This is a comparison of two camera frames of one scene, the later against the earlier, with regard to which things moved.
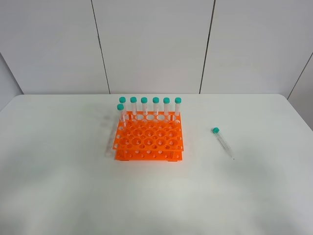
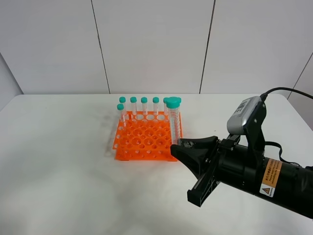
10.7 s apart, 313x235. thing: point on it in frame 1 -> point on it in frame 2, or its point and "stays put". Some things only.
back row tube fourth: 155,101 stays put
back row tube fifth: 166,102 stays put
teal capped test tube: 216,131 -> 173,104
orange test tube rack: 151,135 stays put
